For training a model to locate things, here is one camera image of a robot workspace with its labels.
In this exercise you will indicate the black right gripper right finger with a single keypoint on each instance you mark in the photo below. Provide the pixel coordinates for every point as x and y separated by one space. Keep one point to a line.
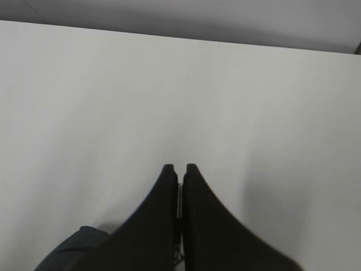
213 239

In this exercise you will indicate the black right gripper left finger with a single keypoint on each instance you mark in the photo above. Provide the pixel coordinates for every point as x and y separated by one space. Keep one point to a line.
147 239

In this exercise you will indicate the navy blue lunch bag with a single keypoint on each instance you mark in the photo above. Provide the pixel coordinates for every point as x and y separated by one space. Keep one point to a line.
67 254

